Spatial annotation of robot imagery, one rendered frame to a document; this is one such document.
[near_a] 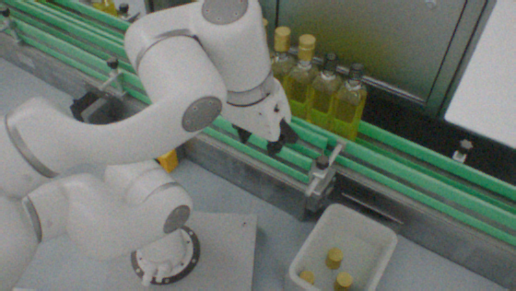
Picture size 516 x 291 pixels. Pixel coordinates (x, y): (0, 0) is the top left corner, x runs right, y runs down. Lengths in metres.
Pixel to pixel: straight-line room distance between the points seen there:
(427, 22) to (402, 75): 0.15
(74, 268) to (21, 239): 0.64
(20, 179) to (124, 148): 0.12
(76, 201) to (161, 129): 0.30
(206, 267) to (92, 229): 0.39
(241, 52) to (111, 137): 0.16
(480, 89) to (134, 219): 0.73
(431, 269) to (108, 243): 0.75
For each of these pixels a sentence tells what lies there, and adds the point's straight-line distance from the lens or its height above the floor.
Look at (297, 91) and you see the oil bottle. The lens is 1.00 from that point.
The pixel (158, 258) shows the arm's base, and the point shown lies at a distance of 0.95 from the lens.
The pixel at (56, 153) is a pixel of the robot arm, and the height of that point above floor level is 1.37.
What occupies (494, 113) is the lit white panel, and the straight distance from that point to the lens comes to 1.05.
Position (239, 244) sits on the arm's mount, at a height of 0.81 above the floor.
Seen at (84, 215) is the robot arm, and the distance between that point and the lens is 0.68.
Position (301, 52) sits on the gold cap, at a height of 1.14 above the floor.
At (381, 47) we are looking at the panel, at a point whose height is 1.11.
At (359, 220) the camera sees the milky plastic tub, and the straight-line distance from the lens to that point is 1.05.
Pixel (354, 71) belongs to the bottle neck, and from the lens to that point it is 0.91.
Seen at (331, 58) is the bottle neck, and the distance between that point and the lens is 0.95.
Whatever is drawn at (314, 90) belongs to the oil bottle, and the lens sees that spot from 0.97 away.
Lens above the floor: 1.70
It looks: 49 degrees down
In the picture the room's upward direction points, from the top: straight up
